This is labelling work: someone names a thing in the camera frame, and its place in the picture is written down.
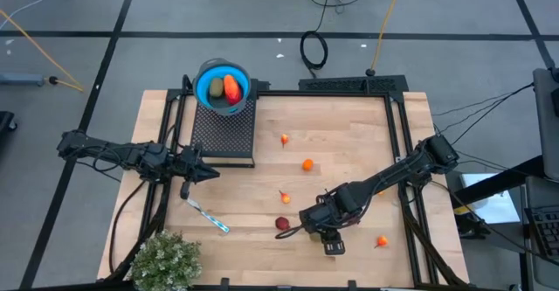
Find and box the orange-red oblong fruit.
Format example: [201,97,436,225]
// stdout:
[222,73,243,106]

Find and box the black desk beam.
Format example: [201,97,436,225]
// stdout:
[449,154,547,211]

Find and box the black perforated metal shelf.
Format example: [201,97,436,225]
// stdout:
[188,79,259,170]

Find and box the yellow floor cable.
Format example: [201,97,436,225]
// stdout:
[0,9,85,94]

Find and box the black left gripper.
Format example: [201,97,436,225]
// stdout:
[173,142,221,201]

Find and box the potted green-white plant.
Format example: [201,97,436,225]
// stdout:
[129,230,204,291]

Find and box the yellow hanging cable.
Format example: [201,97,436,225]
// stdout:
[365,0,407,78]

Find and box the blue collapsible colander bowl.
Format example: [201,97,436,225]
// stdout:
[191,57,253,117]

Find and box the black perforated plate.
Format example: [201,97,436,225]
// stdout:
[298,74,410,95]

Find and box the grey floor foot bar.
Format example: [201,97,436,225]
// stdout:
[0,72,47,87]

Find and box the black keyboard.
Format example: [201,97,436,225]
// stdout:
[525,204,559,262]

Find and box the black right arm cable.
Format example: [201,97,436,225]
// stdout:
[274,223,307,240]

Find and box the black aluminium table frame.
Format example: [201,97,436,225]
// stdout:
[104,75,471,291]

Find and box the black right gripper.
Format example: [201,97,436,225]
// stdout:
[299,200,347,257]

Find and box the black coiled floor cable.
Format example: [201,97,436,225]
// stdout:
[299,30,329,80]

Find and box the knife with teal patterned handle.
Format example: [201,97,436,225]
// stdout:
[186,197,231,234]

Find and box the black floor object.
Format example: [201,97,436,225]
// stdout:
[0,110,18,134]

